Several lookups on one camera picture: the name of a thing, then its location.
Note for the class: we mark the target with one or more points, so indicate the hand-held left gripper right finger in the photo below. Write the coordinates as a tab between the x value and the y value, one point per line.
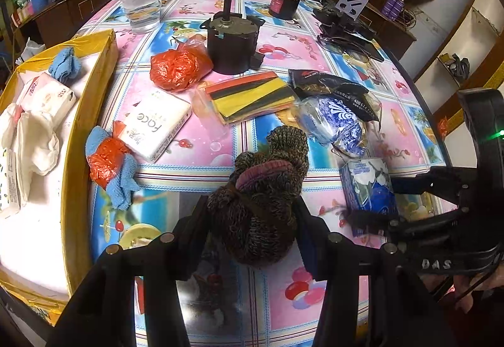
311	254

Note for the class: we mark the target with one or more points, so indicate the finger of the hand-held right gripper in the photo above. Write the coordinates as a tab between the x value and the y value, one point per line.
437	183
378	223

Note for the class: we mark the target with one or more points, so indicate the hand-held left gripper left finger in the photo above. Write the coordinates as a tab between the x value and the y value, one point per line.
189	244

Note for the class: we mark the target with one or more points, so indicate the blue floral tissue packet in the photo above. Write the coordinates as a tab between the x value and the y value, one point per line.
366	181

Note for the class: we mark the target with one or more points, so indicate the brown knit hat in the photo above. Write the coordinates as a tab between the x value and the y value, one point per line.
256	213

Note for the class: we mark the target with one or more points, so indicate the blue knit cloth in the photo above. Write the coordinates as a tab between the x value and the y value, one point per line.
65	64
122	185

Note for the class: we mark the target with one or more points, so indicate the blue white patterned packet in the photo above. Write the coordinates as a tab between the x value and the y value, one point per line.
330	122

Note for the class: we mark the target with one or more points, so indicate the small orange plastic bag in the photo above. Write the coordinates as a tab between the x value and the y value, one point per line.
108	160

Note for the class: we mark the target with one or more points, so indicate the white tissue packet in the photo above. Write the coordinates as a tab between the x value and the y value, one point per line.
155	126

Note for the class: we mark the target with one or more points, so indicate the yellow taped cardboard box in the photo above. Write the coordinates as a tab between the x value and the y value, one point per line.
39	244

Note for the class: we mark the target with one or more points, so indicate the black snack packet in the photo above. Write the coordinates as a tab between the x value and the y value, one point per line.
315	83

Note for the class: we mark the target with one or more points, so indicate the pack of coloured strips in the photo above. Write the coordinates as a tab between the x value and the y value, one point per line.
244	95

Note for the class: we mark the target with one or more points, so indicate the large orange plastic bag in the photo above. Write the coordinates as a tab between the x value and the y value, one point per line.
177	67

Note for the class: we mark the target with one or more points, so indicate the white towel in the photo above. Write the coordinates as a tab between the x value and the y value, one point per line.
37	144

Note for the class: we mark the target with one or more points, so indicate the lemon print tissue packet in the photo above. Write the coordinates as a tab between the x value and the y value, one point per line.
8	181

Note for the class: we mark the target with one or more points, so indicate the pink tissue packet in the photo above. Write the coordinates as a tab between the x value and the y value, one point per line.
47	95

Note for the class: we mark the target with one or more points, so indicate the person's right hand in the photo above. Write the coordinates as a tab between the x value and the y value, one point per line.
480	288

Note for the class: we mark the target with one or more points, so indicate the orange plastic scrap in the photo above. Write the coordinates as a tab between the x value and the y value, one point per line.
443	128

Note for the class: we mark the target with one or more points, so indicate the dark tool on shelf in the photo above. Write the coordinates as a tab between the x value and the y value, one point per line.
454	67

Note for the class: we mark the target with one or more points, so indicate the black eyeglasses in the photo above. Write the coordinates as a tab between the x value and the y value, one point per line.
334	45

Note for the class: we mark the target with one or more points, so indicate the purple can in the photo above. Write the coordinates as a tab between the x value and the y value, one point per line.
389	6
399	7

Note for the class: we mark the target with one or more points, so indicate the black phone stand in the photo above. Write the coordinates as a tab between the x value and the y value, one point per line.
338	14

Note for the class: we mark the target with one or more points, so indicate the black electric motor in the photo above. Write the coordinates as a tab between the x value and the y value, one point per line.
230	43

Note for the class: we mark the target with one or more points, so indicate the clear plastic cup with water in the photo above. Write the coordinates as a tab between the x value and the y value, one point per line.
141	10

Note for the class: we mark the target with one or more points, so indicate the white bucket with paper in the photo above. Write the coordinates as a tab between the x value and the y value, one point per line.
26	51

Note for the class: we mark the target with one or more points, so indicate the pink box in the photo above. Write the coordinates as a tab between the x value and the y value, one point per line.
21	14

